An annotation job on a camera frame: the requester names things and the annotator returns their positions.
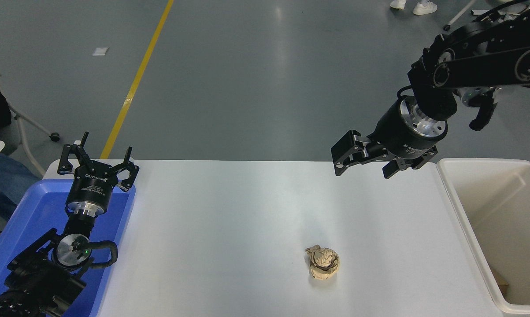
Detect large pale plastic bin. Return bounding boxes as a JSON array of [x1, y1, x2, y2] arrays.
[[437, 158, 530, 317]]

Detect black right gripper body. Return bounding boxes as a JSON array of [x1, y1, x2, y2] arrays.
[[371, 100, 438, 160]]

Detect person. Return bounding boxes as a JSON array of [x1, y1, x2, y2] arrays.
[[389, 0, 438, 16], [0, 86, 41, 218]]

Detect blue plastic tray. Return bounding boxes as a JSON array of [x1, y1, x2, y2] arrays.
[[0, 178, 137, 317]]

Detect tan paper ball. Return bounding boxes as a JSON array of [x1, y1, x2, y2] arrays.
[[305, 245, 341, 281]]

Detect white wheeled chair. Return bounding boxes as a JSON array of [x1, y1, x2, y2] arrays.
[[0, 63, 61, 177]]

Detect white wheeled chair frame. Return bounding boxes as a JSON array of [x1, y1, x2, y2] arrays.
[[443, 0, 491, 32]]

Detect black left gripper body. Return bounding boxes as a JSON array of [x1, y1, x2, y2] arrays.
[[66, 161, 118, 212]]

